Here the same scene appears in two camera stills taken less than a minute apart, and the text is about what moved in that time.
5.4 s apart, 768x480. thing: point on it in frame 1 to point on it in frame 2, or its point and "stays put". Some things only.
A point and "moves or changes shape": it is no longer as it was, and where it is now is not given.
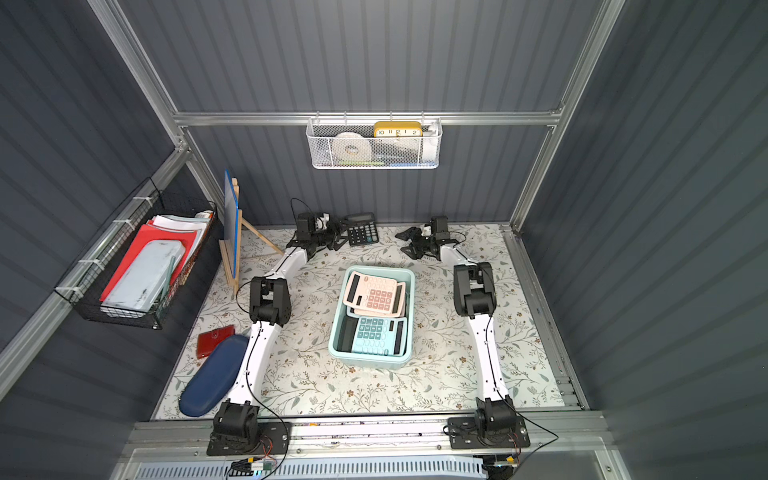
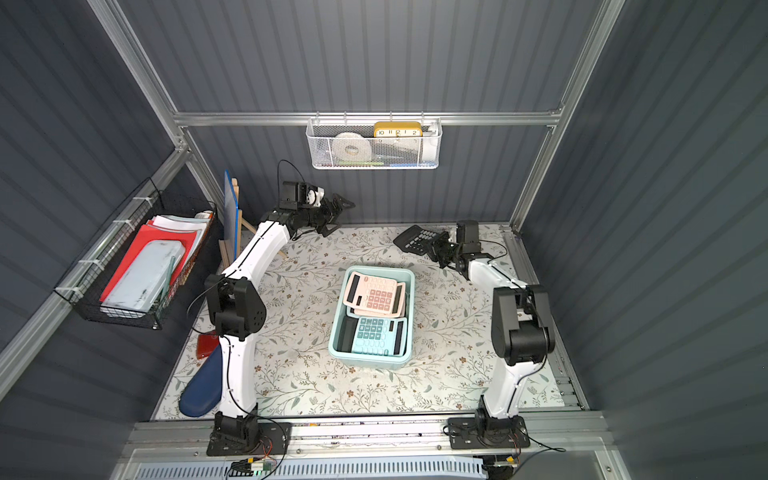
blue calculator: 376,335 stays put
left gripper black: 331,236 to 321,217
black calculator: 361,228 moves or changes shape
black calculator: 347,333 stays put
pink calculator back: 371,296 stays put
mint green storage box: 407,275 stays put
